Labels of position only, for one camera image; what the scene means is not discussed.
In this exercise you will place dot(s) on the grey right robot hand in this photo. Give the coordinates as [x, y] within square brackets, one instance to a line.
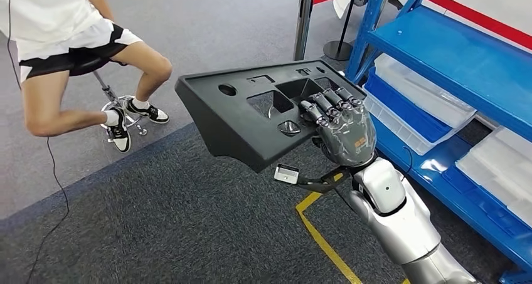
[349, 136]

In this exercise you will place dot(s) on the black plastic panel part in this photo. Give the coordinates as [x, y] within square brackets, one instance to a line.
[224, 124]

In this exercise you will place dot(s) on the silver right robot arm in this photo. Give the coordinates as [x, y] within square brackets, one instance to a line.
[399, 228]

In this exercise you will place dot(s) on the blue metal shelf rack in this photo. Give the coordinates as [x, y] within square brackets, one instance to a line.
[449, 49]

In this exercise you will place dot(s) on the blue plastic bin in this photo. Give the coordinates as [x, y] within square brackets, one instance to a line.
[465, 184]
[399, 107]

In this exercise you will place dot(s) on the yellow floor tape square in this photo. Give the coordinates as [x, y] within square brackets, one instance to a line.
[320, 240]

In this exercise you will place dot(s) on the chrome swivel stool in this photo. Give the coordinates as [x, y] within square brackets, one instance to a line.
[109, 92]

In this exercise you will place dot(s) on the person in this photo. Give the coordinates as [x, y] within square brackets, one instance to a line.
[54, 16]

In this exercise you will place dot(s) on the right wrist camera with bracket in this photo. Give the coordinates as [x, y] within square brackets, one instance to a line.
[286, 174]

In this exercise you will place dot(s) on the black stanchion post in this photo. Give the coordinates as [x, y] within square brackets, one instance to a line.
[337, 50]

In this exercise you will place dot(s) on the chrome stanchion post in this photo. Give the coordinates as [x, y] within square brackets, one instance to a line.
[303, 24]

